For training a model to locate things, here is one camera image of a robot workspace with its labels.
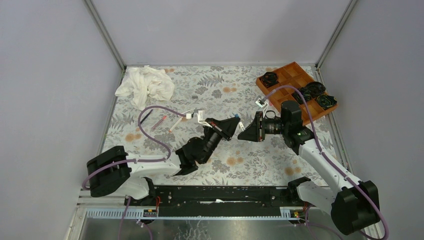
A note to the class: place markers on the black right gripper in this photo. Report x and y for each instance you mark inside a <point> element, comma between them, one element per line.
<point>254,132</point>

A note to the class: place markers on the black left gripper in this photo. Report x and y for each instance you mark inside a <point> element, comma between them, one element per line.
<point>225,129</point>

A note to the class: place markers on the white pen blue tip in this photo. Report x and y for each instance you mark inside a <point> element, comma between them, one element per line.
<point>241,126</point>

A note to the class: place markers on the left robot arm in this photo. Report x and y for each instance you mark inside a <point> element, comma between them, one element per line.
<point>116,171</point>

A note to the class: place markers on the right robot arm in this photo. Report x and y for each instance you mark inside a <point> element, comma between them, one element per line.
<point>352,204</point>

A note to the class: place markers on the white pen red tip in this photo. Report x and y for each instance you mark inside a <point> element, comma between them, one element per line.
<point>175,125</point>

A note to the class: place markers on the pink pen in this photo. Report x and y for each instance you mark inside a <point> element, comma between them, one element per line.
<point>158,123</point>

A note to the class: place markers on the black pen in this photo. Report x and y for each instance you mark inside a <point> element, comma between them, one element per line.
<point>145,117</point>

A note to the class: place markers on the white crumpled cloth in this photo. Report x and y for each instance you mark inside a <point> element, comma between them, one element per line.
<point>145,82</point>

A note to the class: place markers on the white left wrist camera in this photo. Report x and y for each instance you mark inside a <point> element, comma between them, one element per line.
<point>197,114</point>

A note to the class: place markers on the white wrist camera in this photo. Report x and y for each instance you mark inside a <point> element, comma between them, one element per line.
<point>197,114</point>
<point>263,104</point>

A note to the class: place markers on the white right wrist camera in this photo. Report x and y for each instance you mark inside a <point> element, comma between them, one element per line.
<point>263,104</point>

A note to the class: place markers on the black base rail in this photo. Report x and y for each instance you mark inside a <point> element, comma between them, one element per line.
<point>219,201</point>

